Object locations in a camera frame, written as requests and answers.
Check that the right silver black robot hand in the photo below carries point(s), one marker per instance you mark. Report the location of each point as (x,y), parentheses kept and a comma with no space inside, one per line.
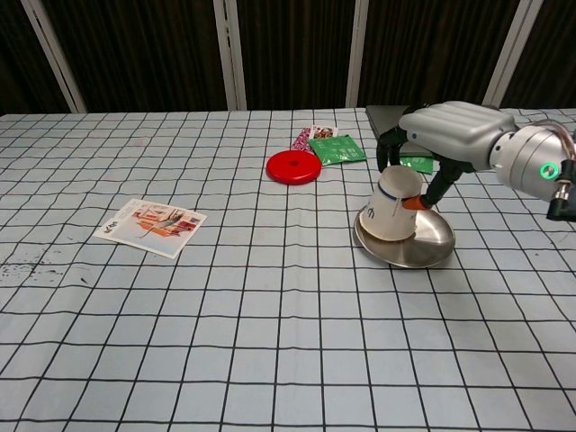
(454,128)

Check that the pink patterned packet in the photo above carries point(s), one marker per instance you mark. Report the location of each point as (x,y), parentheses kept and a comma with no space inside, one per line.
(300,139)

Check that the queen playing card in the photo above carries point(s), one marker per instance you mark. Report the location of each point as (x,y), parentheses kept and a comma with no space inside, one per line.
(324,132)

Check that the illustrated postcard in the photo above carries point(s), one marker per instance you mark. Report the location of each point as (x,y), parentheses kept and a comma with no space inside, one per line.
(150,229)

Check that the silver metal plate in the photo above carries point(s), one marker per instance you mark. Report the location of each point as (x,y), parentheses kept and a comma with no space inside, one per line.
(427,243)

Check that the green foil packet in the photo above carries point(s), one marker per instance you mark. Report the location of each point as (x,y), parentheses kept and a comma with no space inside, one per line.
(418,163)
(337,150)

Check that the white paper cup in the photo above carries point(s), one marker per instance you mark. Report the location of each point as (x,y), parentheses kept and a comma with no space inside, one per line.
(389,211)

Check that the grey closed laptop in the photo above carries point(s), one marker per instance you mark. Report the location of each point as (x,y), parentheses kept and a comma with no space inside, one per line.
(382,118)

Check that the blue checkered tablecloth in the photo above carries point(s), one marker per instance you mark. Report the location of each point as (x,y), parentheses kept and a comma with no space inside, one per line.
(270,337)

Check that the white frame post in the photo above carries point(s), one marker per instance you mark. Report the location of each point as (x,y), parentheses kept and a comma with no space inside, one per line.
(54,58)
(229,54)
(510,54)
(357,54)

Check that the red round plastic disc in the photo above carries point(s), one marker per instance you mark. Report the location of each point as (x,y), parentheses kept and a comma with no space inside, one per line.
(293,171)

